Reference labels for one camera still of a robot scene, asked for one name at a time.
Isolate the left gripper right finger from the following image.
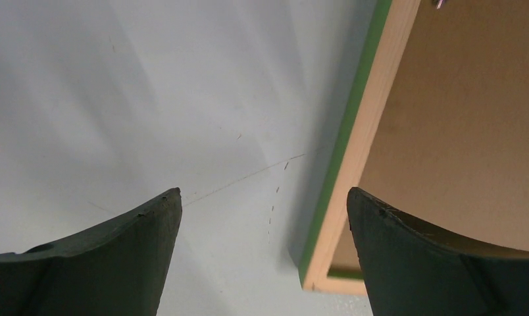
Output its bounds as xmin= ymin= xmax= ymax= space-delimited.
xmin=347 ymin=188 xmax=529 ymax=315

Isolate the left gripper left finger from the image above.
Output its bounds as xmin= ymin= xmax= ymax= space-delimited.
xmin=0 ymin=188 xmax=182 ymax=315

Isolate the brown backing board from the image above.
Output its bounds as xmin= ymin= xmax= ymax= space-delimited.
xmin=330 ymin=0 xmax=529 ymax=271

